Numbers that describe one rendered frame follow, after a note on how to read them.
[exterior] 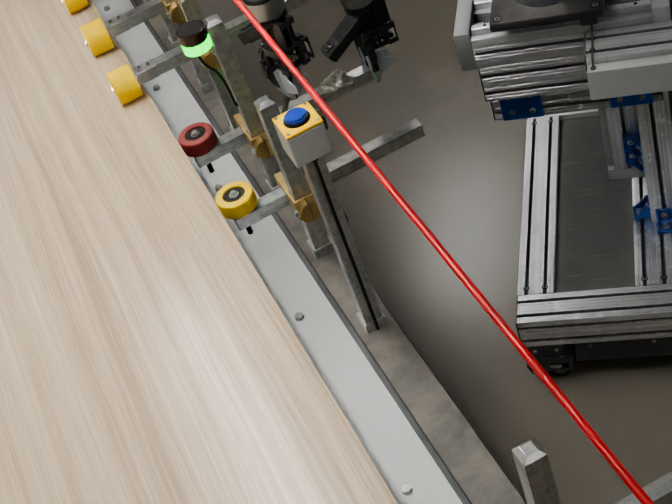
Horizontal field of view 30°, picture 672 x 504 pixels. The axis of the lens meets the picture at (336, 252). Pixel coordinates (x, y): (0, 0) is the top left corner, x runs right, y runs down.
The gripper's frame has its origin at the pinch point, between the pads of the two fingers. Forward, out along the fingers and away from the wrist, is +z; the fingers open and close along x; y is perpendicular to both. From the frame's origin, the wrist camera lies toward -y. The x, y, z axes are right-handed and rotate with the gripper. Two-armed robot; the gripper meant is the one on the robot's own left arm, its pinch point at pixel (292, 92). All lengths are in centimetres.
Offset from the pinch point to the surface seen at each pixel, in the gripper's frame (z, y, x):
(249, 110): 6.3, -12.5, -4.1
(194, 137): 9.5, -21.5, -14.2
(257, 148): 14.2, -10.8, -6.7
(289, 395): 11, 50, -51
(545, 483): -4, 105, -47
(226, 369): 11, 35, -53
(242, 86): 0.1, -12.2, -3.6
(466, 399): 100, 13, 8
